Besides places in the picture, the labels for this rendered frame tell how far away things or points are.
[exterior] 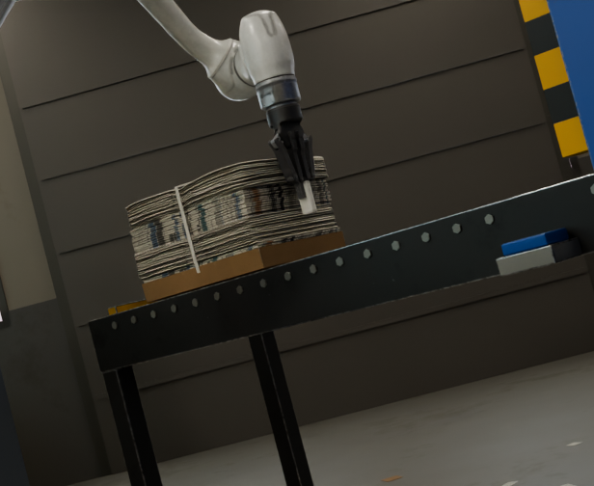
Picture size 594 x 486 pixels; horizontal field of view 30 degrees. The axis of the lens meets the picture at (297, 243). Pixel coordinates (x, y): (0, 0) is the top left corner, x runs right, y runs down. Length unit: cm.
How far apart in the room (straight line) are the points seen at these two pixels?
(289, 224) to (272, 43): 38
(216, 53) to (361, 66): 419
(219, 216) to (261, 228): 10
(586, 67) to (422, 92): 509
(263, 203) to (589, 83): 96
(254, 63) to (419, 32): 437
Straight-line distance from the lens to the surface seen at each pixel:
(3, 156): 703
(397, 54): 670
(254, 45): 240
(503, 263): 178
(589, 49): 159
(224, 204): 235
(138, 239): 256
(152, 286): 254
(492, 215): 189
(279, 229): 237
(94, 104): 686
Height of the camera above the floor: 73
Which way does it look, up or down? 3 degrees up
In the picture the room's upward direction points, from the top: 15 degrees counter-clockwise
